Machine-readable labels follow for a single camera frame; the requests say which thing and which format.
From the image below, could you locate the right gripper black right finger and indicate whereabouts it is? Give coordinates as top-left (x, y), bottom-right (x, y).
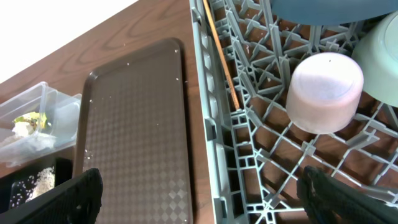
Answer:
top-left (297, 166), bottom-right (397, 224)

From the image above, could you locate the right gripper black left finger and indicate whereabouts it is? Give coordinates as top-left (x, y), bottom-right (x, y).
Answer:
top-left (1, 168), bottom-right (103, 224)

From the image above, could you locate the white tissue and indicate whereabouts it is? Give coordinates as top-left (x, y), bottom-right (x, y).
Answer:
top-left (1, 121), bottom-right (56, 151)

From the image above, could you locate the pink cup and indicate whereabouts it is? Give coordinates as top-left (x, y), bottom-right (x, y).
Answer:
top-left (285, 52), bottom-right (364, 134)

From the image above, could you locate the mint green bowl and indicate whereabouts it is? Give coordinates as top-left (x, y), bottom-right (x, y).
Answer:
top-left (352, 12), bottom-right (397, 107)

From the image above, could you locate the wooden chopstick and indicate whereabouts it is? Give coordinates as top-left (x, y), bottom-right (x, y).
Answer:
top-left (202, 0), bottom-right (240, 110)

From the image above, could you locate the dark blue plate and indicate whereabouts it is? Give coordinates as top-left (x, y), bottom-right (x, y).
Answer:
top-left (271, 0), bottom-right (397, 26)

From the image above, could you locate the green snack wrapper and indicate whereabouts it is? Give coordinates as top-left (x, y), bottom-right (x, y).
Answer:
top-left (13, 112), bottom-right (48, 129)

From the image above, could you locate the black food waste tray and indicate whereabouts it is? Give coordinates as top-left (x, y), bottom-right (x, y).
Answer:
top-left (1, 157), bottom-right (73, 213)

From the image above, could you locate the pile of white rice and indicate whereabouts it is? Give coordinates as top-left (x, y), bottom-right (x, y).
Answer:
top-left (26, 167), bottom-right (55, 202)

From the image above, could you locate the clear plastic bin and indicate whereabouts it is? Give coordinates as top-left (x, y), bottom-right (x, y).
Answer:
top-left (1, 82), bottom-right (81, 167)

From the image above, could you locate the brown serving tray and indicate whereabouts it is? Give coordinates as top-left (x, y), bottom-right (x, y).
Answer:
top-left (74, 38), bottom-right (193, 223)

